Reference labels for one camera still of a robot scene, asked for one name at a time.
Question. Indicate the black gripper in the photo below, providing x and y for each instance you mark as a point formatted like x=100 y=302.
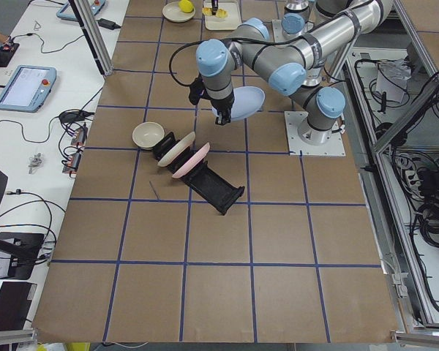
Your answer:
x=222 y=107

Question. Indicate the blue plate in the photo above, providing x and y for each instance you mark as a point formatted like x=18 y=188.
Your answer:
x=247 y=101

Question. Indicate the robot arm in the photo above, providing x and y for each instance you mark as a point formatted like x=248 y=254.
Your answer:
x=293 y=19
x=284 y=66

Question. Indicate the cream plate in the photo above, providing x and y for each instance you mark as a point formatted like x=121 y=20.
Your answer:
x=176 y=150

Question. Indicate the pink plate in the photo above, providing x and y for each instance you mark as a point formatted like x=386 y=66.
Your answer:
x=194 y=160

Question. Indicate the white rectangular tray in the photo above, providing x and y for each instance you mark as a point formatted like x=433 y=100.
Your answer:
x=231 y=22

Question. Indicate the yellow lemon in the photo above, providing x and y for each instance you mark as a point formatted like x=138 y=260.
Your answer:
x=186 y=6

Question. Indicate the white round dish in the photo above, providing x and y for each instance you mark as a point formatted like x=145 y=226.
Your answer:
x=172 y=13

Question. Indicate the cream bowl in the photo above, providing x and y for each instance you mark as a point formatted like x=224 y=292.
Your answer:
x=147 y=135

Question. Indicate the black power adapter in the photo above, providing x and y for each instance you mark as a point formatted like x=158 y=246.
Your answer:
x=108 y=24

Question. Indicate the black dish rack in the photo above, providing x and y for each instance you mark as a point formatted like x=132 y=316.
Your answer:
x=209 y=185

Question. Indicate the black laptop stand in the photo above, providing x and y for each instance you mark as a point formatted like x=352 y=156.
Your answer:
x=19 y=254

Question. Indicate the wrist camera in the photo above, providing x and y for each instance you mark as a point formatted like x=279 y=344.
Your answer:
x=197 y=91

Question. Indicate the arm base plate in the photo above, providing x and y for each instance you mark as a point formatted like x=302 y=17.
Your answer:
x=303 y=140

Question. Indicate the aluminium frame post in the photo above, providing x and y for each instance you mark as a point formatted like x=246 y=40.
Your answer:
x=91 y=32

